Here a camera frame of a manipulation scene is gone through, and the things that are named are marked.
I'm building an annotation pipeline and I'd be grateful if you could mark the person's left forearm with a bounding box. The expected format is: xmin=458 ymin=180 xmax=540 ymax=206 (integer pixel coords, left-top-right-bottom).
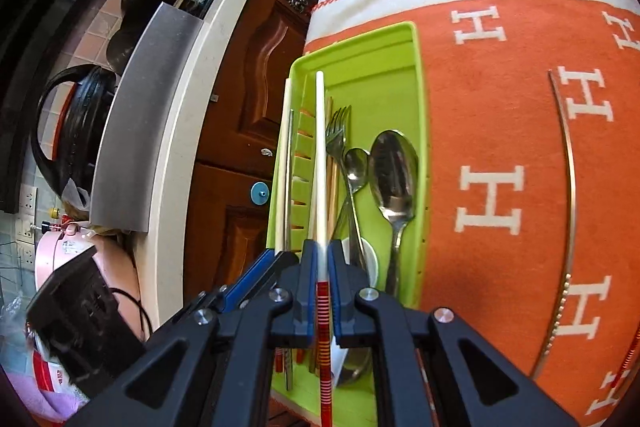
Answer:
xmin=92 ymin=234 xmax=148 ymax=340

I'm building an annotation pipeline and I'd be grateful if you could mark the brown wooden kitchen cabinet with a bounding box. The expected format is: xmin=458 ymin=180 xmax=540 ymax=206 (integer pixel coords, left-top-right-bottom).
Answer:
xmin=182 ymin=0 xmax=351 ymax=308

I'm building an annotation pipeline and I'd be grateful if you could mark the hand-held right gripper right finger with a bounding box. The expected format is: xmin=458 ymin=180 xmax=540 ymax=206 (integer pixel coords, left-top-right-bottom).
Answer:
xmin=329 ymin=239 xmax=581 ymax=427

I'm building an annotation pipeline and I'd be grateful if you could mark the small metal spoon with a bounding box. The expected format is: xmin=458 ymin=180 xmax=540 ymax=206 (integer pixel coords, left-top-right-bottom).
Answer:
xmin=327 ymin=148 xmax=372 ymax=243

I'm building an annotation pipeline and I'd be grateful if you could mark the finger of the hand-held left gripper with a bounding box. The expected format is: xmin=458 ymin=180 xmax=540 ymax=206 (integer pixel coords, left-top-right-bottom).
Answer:
xmin=167 ymin=249 xmax=280 ymax=330

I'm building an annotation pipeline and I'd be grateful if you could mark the metal chopstick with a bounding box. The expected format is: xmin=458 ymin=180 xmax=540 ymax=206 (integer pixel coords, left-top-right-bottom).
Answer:
xmin=531 ymin=70 xmax=578 ymax=377

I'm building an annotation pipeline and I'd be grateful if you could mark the pink appliance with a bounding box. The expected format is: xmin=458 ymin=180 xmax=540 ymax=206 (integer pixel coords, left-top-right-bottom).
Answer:
xmin=35 ymin=227 xmax=98 ymax=288

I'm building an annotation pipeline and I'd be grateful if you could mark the white chopstick red striped end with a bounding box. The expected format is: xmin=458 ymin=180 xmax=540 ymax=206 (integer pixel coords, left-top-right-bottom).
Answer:
xmin=276 ymin=78 xmax=296 ymax=392
xmin=306 ymin=70 xmax=335 ymax=427

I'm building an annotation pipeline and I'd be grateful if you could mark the metal fork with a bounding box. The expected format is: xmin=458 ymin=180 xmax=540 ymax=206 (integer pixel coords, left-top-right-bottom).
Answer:
xmin=325 ymin=105 xmax=368 ymax=268

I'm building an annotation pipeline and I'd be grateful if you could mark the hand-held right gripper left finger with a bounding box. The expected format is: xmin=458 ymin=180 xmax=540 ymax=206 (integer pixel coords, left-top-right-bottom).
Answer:
xmin=65 ymin=240 xmax=318 ymax=427

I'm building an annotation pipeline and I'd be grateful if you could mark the plain wooden chopstick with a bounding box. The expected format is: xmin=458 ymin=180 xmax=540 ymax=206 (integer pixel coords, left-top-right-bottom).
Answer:
xmin=325 ymin=96 xmax=336 ymax=240

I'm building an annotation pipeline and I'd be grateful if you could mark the white plastic bag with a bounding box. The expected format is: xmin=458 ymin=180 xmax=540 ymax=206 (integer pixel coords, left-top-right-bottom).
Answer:
xmin=62 ymin=179 xmax=94 ymax=210

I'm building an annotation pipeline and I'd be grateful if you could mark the stainless steel panel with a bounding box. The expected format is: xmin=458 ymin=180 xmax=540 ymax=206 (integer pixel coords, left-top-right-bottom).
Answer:
xmin=91 ymin=3 xmax=206 ymax=234

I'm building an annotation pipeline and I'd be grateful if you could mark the black cable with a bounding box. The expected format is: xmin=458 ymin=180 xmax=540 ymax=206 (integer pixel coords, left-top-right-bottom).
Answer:
xmin=109 ymin=288 xmax=154 ymax=339

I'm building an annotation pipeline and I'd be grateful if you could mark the white kitchen countertop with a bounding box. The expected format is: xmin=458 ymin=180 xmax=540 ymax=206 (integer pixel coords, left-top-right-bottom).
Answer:
xmin=131 ymin=0 xmax=301 ymax=333

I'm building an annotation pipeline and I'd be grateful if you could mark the purple cloth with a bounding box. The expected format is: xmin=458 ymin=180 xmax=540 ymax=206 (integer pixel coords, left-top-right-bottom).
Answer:
xmin=15 ymin=372 xmax=92 ymax=424

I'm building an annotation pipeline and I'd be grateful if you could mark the large metal spoon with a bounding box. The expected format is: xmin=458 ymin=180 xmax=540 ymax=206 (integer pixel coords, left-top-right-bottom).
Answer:
xmin=369 ymin=130 xmax=420 ymax=298

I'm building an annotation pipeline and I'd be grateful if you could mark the orange letter print blanket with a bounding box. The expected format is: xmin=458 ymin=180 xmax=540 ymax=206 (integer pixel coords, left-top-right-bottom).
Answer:
xmin=302 ymin=0 xmax=640 ymax=423

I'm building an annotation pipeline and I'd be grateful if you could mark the green plastic utensil tray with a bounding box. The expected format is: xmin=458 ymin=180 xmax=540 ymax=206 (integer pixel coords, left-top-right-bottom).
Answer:
xmin=265 ymin=21 xmax=431 ymax=423

